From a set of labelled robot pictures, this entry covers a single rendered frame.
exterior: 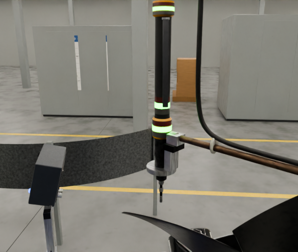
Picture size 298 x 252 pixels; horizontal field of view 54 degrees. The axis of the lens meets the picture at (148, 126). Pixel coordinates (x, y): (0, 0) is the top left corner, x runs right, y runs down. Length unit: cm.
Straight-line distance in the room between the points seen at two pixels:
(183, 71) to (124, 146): 617
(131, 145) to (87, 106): 437
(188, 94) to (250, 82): 252
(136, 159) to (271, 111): 469
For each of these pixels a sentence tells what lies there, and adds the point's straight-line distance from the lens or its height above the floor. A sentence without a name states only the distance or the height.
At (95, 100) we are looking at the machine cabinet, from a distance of 685.
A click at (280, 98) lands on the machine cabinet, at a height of 54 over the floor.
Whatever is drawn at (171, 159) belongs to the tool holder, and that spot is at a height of 149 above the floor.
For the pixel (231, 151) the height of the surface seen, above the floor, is 155.
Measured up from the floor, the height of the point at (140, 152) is 73.
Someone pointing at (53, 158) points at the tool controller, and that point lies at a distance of 137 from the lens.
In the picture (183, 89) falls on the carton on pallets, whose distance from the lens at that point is 868.
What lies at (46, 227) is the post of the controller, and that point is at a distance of 137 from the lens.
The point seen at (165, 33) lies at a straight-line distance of 61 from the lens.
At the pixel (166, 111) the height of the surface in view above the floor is 160.
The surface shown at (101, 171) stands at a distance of 261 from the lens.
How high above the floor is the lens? 174
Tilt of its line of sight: 16 degrees down
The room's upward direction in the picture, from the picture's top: straight up
